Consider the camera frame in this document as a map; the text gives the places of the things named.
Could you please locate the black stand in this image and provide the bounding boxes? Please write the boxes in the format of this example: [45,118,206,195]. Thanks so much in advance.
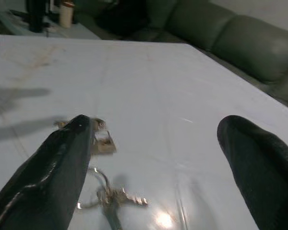
[9,0,53,33]

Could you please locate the white bottle with brown cap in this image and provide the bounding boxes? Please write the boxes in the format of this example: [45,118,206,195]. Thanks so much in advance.
[59,1,73,28]

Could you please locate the grey low table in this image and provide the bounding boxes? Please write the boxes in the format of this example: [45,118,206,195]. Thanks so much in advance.
[0,9,101,40]

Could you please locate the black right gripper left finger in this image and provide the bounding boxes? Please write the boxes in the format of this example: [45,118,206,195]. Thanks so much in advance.
[0,114,94,230]

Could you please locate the green leather sofa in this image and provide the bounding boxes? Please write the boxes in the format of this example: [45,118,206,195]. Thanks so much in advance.
[75,0,288,106]

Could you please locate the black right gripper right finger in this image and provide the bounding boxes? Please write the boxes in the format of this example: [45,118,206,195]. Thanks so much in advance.
[217,115,288,230]

